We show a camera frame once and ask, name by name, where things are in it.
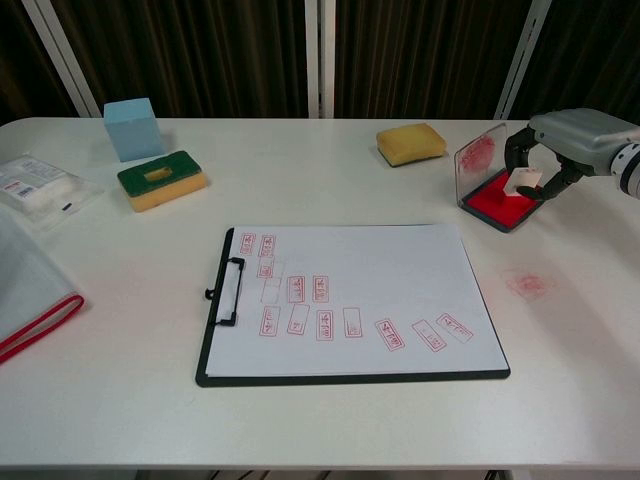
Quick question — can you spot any red ink pad clear lid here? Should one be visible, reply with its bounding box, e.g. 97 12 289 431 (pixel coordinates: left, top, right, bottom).
453 123 544 235

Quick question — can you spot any white slanted frame post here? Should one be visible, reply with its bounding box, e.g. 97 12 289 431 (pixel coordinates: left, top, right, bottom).
20 0 101 119
492 0 552 121

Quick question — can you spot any white upright frame post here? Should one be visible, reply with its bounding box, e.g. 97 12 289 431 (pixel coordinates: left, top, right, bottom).
304 0 337 119

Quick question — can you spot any green topped yellow sponge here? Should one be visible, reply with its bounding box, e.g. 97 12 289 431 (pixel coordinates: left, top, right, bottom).
116 150 210 214

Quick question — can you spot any right robot hand grey black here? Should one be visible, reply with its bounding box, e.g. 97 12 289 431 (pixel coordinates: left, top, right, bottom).
503 108 640 204

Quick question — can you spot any white red rectangular stamp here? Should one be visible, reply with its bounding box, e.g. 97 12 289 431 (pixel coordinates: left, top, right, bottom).
502 167 544 206

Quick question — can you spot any clear plastic packet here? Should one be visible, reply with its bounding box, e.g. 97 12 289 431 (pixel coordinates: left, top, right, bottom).
0 154 105 233

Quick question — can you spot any dark brown curtain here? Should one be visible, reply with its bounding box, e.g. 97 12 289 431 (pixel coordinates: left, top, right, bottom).
0 0 640 126

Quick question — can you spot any white cloth red trim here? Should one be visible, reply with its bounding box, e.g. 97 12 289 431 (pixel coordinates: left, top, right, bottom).
0 202 85 365

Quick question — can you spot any black clipboard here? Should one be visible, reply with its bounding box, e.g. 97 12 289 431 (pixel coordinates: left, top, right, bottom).
194 223 512 389

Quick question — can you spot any light blue foam block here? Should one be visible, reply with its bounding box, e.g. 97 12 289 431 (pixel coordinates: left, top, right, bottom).
103 97 165 164

